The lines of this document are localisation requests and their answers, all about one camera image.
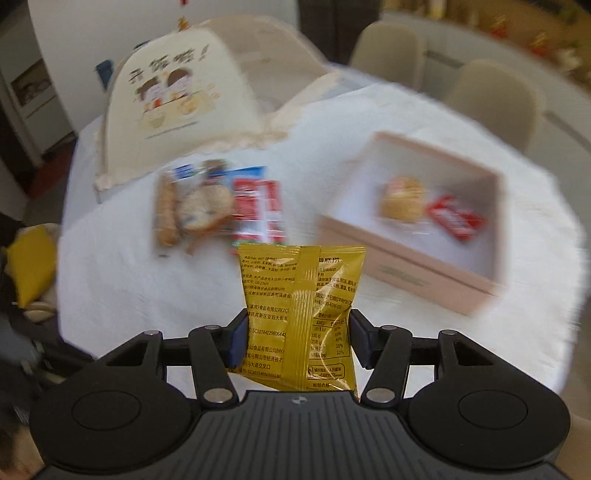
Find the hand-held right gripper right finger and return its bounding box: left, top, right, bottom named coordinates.
left=349, top=308, right=498, bottom=407

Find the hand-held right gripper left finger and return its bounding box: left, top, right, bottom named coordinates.
left=95, top=308, right=250, bottom=404

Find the yellow snack packet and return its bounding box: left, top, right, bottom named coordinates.
left=237, top=244, right=368, bottom=402

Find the pink cardboard box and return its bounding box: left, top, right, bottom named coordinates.
left=316, top=131, right=509, bottom=317

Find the red and white snack packet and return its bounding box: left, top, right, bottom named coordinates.
left=228, top=179, right=287, bottom=256

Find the round bread packet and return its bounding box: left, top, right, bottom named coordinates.
left=175, top=159, right=236, bottom=254

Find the long biscuit packet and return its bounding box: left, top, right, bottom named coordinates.
left=154, top=171, right=184, bottom=248

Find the dark red snack packet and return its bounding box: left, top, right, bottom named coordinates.
left=425, top=195, right=488, bottom=241

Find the blue snack packet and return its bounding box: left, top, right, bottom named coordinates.
left=222, top=166, right=269, bottom=191

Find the white fluffy tablecloth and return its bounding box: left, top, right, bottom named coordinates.
left=55, top=83, right=587, bottom=407

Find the wrapped round bun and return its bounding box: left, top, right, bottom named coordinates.
left=379, top=176, right=428, bottom=223

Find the yellow cushion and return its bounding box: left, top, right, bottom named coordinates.
left=4, top=224, right=61, bottom=305

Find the cream printed food cover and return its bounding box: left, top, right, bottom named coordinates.
left=92, top=16, right=342, bottom=204

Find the beige dining chair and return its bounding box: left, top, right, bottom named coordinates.
left=443, top=60, right=546, bottom=153
left=348, top=21, right=428, bottom=90

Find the grey sideboard cabinet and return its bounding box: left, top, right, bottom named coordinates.
left=383, top=11, right=591, bottom=185

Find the dark tall cabinet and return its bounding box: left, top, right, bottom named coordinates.
left=298, top=0, right=382, bottom=63

